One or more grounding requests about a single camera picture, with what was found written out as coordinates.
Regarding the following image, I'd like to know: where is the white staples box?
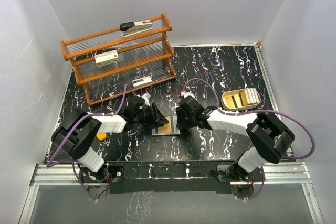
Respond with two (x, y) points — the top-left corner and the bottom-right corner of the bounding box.
(94, 50), (119, 67)

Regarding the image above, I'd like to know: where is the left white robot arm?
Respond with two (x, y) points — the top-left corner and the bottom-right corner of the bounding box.
(51, 95), (169, 182)

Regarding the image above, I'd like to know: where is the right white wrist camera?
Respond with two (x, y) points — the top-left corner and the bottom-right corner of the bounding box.
(180, 91), (195, 99)

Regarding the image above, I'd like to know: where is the wooden oval card tray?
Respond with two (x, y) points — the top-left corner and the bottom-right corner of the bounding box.
(221, 88), (261, 112)

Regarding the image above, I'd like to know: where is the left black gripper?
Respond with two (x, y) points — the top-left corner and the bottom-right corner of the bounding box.
(134, 103), (169, 129)

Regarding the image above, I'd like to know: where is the yellow round tape measure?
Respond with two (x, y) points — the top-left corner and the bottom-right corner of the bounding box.
(97, 133), (107, 141)

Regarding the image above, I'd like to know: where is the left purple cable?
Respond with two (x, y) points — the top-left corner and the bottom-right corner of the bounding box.
(46, 84), (144, 201)

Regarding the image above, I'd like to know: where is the orange wooden three-tier shelf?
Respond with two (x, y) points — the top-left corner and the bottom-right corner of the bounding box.
(60, 14), (177, 106)

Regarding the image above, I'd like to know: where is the black and beige stapler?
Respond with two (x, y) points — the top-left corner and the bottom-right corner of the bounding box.
(120, 20), (153, 38)

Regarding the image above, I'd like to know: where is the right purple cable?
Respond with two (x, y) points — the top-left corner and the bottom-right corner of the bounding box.
(181, 78), (316, 200)

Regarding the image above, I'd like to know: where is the small white stapler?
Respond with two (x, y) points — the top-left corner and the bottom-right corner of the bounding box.
(132, 77), (152, 88)

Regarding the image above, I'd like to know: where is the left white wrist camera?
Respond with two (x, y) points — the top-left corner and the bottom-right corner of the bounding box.
(141, 93), (151, 106)

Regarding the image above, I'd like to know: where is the purple cable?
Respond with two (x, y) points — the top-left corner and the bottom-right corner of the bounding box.
(181, 78), (316, 200)
(46, 84), (144, 201)

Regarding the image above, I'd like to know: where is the gold credit card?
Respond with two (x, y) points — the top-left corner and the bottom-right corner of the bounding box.
(154, 124), (171, 135)
(167, 116), (177, 134)

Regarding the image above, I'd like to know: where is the black leather card holder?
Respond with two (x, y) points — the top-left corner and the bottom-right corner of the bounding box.
(150, 115), (181, 136)

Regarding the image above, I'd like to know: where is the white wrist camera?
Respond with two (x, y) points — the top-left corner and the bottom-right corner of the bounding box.
(141, 93), (151, 106)
(180, 91), (195, 99)

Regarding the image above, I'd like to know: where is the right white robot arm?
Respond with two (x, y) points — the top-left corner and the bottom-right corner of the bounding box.
(176, 96), (295, 180)

